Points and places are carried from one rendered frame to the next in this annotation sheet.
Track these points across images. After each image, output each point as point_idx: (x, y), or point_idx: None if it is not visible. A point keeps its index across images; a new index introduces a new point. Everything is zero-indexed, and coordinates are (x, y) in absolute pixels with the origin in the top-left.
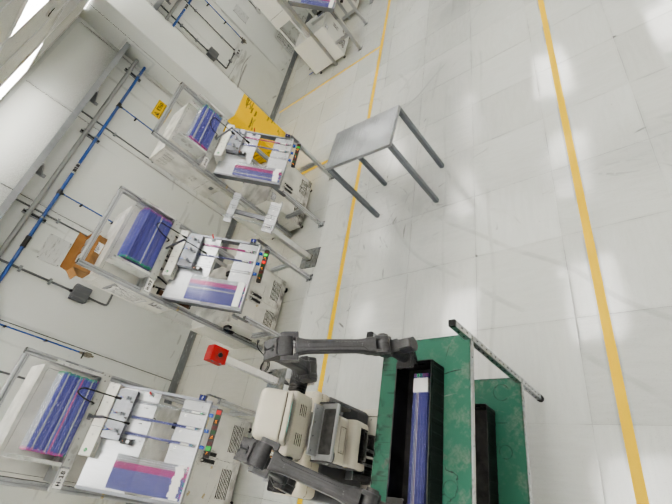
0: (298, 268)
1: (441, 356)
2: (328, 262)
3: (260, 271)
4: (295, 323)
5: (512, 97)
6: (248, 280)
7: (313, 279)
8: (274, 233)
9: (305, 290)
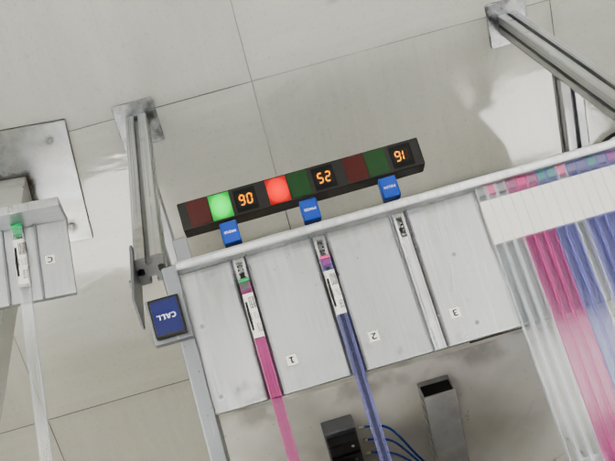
0: (134, 148)
1: None
2: (28, 22)
3: (350, 172)
4: (400, 80)
5: None
6: (458, 188)
7: (145, 87)
8: (1, 312)
9: (214, 112)
